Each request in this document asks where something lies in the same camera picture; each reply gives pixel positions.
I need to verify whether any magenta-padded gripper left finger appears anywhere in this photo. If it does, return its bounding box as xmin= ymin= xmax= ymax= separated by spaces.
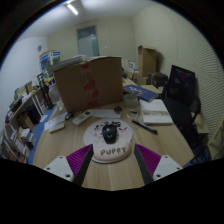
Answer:
xmin=43 ymin=143 xmax=95 ymax=187

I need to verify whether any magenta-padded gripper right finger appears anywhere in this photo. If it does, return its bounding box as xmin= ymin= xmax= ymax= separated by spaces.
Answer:
xmin=134 ymin=143 xmax=184 ymax=186

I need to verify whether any black computer mouse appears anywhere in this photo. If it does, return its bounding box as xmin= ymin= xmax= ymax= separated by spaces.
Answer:
xmin=101 ymin=123 xmax=119 ymax=145

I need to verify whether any white puppy print mouse pad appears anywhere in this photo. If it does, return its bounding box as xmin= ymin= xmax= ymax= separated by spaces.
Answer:
xmin=83 ymin=118 xmax=134 ymax=164

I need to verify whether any black marker pen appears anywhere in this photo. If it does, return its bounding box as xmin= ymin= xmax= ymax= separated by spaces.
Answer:
xmin=130 ymin=118 xmax=159 ymax=135

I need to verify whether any small white flat case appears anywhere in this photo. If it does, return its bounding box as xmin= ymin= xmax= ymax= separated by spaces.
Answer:
xmin=48 ymin=122 xmax=66 ymax=134

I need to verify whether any white remote control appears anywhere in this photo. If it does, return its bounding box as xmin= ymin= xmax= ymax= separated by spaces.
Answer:
xmin=72 ymin=110 xmax=93 ymax=127

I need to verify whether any white paper sheet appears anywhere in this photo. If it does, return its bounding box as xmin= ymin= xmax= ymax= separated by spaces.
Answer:
xmin=88 ymin=108 xmax=121 ymax=119
xmin=43 ymin=111 xmax=69 ymax=131

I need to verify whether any white closed book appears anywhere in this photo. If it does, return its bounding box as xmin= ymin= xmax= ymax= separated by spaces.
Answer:
xmin=139 ymin=98 xmax=174 ymax=126

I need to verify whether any low shelf with books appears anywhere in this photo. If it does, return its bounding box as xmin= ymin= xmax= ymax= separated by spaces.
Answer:
xmin=0 ymin=124 xmax=38 ymax=164

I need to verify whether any clear plastic cup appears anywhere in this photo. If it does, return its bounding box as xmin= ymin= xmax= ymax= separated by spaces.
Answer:
xmin=123 ymin=93 xmax=139 ymax=108

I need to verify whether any blue book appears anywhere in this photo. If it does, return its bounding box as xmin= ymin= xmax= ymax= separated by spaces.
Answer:
xmin=122 ymin=83 xmax=160 ymax=103

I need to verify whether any light wooden chair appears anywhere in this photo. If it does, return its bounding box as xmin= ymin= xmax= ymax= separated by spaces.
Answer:
xmin=208 ymin=113 xmax=224 ymax=161

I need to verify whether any large brown cardboard box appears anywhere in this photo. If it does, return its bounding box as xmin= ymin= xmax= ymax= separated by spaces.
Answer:
xmin=53 ymin=55 xmax=124 ymax=114

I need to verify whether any cluttered wooden side desk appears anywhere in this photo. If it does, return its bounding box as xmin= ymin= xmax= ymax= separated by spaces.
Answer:
xmin=4 ymin=78 xmax=56 ymax=124

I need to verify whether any black office chair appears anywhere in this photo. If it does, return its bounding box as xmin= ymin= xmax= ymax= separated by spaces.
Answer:
xmin=162 ymin=64 xmax=203 ymax=141

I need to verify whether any dark suitcase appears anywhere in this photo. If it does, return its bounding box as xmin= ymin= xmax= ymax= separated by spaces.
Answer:
xmin=146 ymin=71 xmax=169 ymax=88

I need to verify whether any tall open cardboard box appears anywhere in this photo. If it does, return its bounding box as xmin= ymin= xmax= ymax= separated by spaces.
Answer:
xmin=137 ymin=45 xmax=158 ymax=78

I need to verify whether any blue and white cabinet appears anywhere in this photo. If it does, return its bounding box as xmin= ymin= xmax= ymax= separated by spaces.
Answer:
xmin=39 ymin=50 xmax=62 ymax=79

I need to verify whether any grey glass door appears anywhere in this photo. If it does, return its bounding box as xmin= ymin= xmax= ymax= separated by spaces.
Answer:
xmin=76 ymin=25 xmax=100 ymax=58

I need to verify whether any ceiling tube light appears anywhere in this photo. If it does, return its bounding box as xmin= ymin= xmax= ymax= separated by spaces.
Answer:
xmin=66 ymin=3 xmax=80 ymax=16

